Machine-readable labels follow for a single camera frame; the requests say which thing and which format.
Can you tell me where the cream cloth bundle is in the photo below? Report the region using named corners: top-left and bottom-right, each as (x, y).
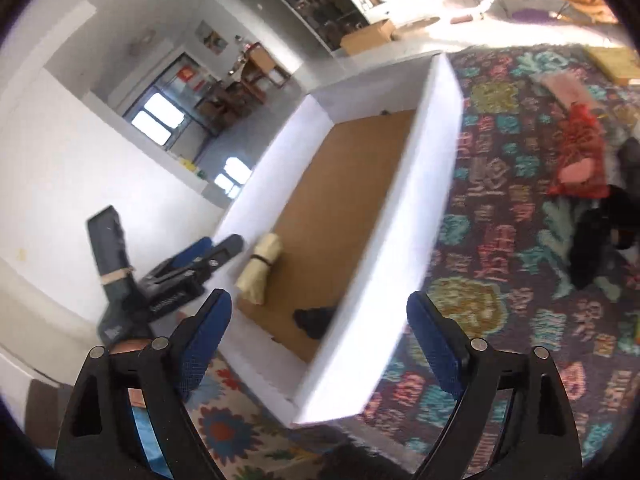
top-left (235, 233), bottom-right (283, 306)

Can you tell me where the white cardboard storage box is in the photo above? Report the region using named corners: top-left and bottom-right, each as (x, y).
top-left (212, 53), bottom-right (463, 427)

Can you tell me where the black cloth in box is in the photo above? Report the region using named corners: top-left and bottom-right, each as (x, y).
top-left (293, 307), bottom-right (337, 340)

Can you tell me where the floral cream rug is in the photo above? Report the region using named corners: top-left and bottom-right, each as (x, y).
top-left (182, 351), bottom-right (331, 480)

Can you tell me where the colourful patterned woven rug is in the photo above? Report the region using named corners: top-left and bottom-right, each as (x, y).
top-left (339, 43), bottom-right (640, 476)

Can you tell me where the wooden side table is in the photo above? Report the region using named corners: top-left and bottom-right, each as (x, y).
top-left (240, 42), bottom-right (291, 104)

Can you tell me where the black rolled garment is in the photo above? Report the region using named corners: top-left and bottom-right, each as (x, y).
top-left (567, 136), bottom-right (640, 291)

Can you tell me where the red mesh gift bag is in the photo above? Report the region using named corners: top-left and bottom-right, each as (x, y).
top-left (547, 103), bottom-right (610, 200)

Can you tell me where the brown cardboard box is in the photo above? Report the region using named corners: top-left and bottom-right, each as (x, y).
top-left (341, 20), bottom-right (396, 56)

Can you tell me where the pink cloth item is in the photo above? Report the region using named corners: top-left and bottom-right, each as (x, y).
top-left (533, 72), bottom-right (602, 110)

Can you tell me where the flat yellow board box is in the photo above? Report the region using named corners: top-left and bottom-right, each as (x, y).
top-left (584, 47), bottom-right (640, 87)

